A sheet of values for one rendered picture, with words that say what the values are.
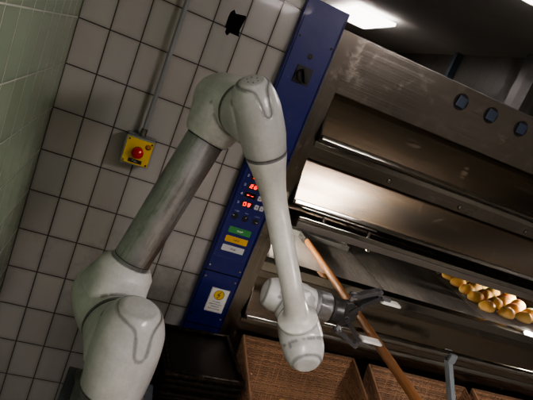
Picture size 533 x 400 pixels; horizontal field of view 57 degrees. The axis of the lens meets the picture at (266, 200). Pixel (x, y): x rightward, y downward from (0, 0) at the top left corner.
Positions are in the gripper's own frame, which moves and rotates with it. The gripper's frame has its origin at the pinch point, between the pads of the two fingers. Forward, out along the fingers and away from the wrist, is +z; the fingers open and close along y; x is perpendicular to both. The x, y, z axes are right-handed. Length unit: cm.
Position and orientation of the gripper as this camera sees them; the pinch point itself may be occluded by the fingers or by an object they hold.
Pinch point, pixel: (385, 323)
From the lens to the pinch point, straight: 159.5
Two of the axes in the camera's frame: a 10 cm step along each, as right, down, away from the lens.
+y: -3.7, 9.0, 2.3
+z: 9.1, 3.0, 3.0
